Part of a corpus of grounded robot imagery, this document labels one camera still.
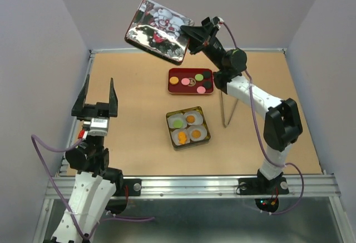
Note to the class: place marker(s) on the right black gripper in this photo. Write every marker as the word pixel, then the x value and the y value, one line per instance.
pixel 201 36

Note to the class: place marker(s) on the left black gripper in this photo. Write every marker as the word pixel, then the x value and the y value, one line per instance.
pixel 100 109

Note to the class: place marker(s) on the gold tin lid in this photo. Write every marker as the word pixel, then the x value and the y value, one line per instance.
pixel 156 30

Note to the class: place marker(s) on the red rectangular tray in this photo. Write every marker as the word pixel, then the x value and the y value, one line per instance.
pixel 190 73

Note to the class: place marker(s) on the metal tongs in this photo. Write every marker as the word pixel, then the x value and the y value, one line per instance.
pixel 226 119

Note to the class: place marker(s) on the green round cookie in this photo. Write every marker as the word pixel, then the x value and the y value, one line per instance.
pixel 199 77
pixel 177 123

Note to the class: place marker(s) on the brown round cookie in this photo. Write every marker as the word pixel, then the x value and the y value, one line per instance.
pixel 190 119

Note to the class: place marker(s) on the orange fish-shaped cookie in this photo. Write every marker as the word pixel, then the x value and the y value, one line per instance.
pixel 182 138

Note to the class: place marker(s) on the gold square cookie tin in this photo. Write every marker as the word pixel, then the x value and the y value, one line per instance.
pixel 192 143

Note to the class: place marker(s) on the orange swirl cookie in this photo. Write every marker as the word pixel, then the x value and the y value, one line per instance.
pixel 196 134

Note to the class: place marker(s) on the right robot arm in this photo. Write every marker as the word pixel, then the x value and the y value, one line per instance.
pixel 282 122

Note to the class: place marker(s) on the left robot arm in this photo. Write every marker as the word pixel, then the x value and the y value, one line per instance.
pixel 95 182

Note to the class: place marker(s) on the black round cookie upper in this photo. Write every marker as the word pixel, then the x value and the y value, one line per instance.
pixel 206 74

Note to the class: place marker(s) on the black round cookie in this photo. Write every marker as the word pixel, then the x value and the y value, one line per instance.
pixel 207 85
pixel 206 74

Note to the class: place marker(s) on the pink round cookie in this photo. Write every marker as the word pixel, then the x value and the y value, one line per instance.
pixel 185 81
pixel 201 90

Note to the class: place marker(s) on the black round cookie lower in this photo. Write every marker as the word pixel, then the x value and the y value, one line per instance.
pixel 207 85

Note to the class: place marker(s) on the orange round cookie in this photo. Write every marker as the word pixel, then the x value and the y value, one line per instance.
pixel 173 80

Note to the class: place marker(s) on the pink round cookie lower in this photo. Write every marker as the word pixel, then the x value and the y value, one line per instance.
pixel 201 90

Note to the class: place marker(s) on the white paper cup back left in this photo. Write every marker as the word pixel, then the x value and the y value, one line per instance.
pixel 178 116

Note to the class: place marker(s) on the white paper cup back right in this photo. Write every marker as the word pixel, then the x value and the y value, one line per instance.
pixel 198 117

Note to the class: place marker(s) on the white paper cup front right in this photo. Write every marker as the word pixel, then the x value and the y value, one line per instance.
pixel 202 129

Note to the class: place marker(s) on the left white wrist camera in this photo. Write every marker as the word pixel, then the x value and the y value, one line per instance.
pixel 94 127

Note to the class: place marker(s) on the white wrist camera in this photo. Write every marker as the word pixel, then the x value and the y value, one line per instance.
pixel 217 22
pixel 94 127

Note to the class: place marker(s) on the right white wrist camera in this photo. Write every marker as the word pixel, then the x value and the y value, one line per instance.
pixel 217 22

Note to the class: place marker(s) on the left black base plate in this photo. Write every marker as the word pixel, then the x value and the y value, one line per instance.
pixel 130 187

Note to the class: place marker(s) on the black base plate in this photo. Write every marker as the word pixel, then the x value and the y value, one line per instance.
pixel 260 186
pixel 130 187

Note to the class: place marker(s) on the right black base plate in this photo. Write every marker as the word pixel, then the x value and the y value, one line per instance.
pixel 260 186

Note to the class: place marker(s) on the aluminium front rail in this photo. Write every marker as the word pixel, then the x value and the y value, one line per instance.
pixel 226 187

